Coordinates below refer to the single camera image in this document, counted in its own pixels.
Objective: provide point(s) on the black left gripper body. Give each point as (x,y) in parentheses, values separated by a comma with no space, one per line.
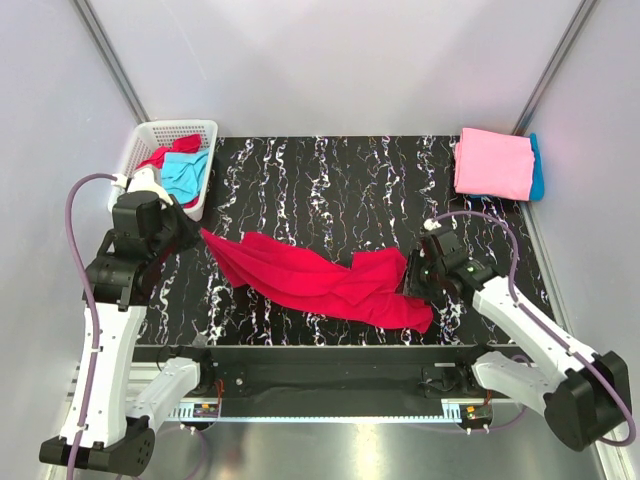
(178,229)

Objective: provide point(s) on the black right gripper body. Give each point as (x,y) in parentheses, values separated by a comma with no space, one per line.
(422,279)

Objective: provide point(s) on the red t-shirt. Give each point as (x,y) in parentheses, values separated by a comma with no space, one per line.
(300,279)
(187,144)

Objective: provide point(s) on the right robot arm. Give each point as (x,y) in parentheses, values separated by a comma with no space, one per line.
(581,394)

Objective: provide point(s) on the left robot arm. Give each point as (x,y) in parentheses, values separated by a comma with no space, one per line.
(103,431)

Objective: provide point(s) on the light blue t-shirt in basket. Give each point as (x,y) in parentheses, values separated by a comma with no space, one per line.
(182,175)

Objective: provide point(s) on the white plastic laundry basket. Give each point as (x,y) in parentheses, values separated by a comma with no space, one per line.
(149,136)

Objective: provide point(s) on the red t-shirt in basket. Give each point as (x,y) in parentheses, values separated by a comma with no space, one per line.
(187,144)

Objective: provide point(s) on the folded pink t-shirt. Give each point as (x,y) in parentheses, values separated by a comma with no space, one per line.
(492,162)

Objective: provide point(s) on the folded blue t-shirt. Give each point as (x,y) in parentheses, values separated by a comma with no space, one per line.
(537,170)

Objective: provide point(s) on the right controller board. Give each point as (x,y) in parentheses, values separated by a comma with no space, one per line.
(476,412)

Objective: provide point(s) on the controller board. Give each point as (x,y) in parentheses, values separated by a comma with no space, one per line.
(476,412)
(206,410)

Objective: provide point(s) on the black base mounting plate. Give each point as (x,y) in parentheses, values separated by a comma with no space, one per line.
(325,383)

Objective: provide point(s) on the left controller board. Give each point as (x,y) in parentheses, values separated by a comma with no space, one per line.
(206,410)

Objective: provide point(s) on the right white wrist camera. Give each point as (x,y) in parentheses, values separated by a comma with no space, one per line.
(431,225)

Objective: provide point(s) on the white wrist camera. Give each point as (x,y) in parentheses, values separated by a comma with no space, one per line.
(431,225)
(144,179)

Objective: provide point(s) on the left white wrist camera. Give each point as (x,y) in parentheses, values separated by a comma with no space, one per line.
(144,179)

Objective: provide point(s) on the left aluminium corner post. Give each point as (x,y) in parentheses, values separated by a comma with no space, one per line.
(106,51)

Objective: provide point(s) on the aluminium corner post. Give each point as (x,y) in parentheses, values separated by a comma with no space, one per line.
(563,48)
(106,51)

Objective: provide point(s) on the right aluminium corner post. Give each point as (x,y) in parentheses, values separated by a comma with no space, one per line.
(563,48)

